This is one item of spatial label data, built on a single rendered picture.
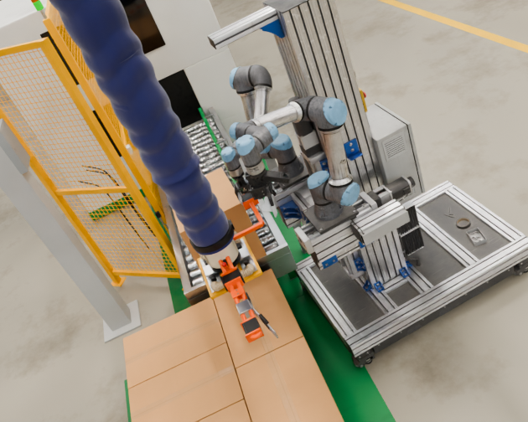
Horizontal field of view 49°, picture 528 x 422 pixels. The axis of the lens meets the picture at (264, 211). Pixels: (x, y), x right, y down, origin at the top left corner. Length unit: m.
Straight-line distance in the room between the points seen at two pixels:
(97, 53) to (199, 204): 0.81
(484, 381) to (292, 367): 1.07
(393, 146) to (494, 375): 1.35
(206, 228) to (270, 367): 0.80
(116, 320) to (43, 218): 1.03
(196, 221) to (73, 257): 1.60
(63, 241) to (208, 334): 1.28
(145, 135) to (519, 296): 2.39
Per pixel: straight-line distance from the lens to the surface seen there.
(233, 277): 2.77
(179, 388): 3.21
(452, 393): 3.40
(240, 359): 3.15
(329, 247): 3.00
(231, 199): 3.40
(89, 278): 4.27
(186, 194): 2.65
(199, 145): 5.11
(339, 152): 2.64
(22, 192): 3.90
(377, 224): 2.94
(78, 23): 2.33
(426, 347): 3.58
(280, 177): 2.32
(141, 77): 2.40
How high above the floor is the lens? 2.86
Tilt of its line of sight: 36 degrees down
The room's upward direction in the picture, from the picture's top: 24 degrees counter-clockwise
